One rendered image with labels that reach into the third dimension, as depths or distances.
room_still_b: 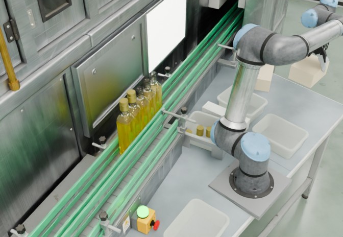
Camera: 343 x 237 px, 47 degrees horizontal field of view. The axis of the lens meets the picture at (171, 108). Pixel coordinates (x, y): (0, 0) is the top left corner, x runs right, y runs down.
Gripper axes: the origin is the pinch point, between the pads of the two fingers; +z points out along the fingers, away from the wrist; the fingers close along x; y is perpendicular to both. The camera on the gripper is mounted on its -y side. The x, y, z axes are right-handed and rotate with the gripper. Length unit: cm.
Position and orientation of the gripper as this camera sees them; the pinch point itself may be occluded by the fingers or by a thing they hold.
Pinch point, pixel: (309, 67)
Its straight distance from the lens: 206.6
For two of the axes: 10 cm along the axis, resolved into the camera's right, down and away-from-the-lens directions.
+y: 6.8, -4.7, 5.7
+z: 0.0, 7.7, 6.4
